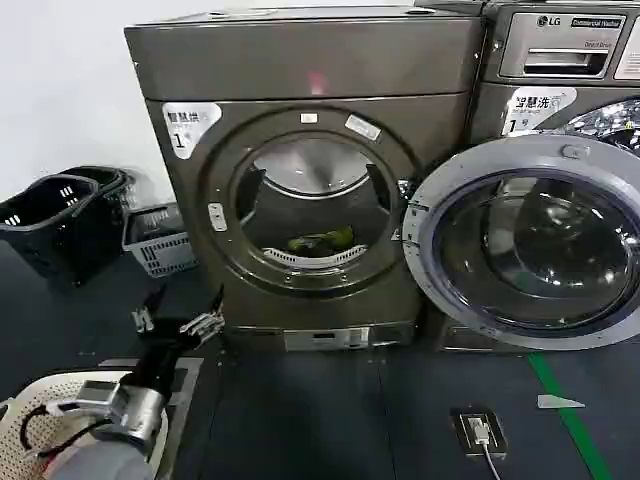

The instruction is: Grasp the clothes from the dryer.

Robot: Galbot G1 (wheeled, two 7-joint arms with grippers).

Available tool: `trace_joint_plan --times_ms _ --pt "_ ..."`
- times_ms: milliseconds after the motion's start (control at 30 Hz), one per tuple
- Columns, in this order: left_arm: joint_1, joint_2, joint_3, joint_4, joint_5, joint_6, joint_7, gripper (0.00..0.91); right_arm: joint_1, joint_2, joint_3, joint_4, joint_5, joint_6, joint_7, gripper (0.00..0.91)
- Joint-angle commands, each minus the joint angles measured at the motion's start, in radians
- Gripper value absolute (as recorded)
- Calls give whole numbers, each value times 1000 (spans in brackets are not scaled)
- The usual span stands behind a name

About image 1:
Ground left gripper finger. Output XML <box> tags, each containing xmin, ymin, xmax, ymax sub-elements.
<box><xmin>131</xmin><ymin>284</ymin><xmax>169</xmax><ymax>334</ymax></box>
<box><xmin>179</xmin><ymin>283</ymin><xmax>226</xmax><ymax>347</ymax></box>

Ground stacked black laundry baskets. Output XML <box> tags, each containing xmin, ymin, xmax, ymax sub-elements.
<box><xmin>58</xmin><ymin>164</ymin><xmax>137</xmax><ymax>214</ymax></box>

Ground white triangular floor marker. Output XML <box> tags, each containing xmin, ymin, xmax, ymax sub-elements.
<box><xmin>536</xmin><ymin>393</ymin><xmax>587</xmax><ymax>411</ymax></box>

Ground grey washer with detergent drawer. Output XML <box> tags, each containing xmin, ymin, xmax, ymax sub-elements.
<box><xmin>433</xmin><ymin>0</ymin><xmax>640</xmax><ymax>355</ymax></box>

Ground large black laundry basket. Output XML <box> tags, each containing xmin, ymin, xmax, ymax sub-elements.
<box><xmin>0</xmin><ymin>174</ymin><xmax>127</xmax><ymax>290</ymax></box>

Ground round glass dryer door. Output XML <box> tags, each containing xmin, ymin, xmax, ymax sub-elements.
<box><xmin>401</xmin><ymin>133</ymin><xmax>640</xmax><ymax>351</ymax></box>

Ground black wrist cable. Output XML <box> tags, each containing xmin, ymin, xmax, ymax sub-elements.
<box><xmin>18</xmin><ymin>405</ymin><xmax>104</xmax><ymax>454</ymax></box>

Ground white numbered dryer sticker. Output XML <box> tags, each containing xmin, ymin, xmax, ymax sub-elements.
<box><xmin>160</xmin><ymin>101</ymin><xmax>224</xmax><ymax>162</ymax></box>

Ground grey slotted laundry basket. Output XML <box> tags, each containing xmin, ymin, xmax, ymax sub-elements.
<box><xmin>121</xmin><ymin>203</ymin><xmax>199</xmax><ymax>279</ymax></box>

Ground metal floor socket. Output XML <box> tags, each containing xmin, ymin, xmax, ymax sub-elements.
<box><xmin>449</xmin><ymin>406</ymin><xmax>509</xmax><ymax>459</ymax></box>

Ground grey dryer with open drum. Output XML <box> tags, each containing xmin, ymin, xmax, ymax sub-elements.
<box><xmin>123</xmin><ymin>9</ymin><xmax>489</xmax><ymax>354</ymax></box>

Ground green garment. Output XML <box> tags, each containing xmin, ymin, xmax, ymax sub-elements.
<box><xmin>286</xmin><ymin>226</ymin><xmax>354</xmax><ymax>252</ymax></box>

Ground white plug cable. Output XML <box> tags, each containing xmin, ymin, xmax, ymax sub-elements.
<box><xmin>466</xmin><ymin>418</ymin><xmax>504</xmax><ymax>480</ymax></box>

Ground green floor tape stripe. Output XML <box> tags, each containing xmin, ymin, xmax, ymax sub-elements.
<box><xmin>526</xmin><ymin>351</ymin><xmax>617</xmax><ymax>480</ymax></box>

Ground grey metal floor plate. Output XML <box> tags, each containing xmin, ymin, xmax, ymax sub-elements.
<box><xmin>96</xmin><ymin>356</ymin><xmax>205</xmax><ymax>480</ymax></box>

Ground white perforated laundry basket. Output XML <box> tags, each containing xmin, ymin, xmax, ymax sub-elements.
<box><xmin>0</xmin><ymin>368</ymin><xmax>172</xmax><ymax>480</ymax></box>

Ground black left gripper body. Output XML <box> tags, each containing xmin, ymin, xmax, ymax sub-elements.
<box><xmin>128</xmin><ymin>314</ymin><xmax>200</xmax><ymax>397</ymax></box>

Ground white numbered washer sticker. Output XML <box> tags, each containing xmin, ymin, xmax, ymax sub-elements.
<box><xmin>507</xmin><ymin>87</ymin><xmax>579</xmax><ymax>137</ymax></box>

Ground white lint filter grille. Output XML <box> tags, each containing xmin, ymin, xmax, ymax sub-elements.
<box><xmin>261</xmin><ymin>242</ymin><xmax>367</xmax><ymax>269</ymax></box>

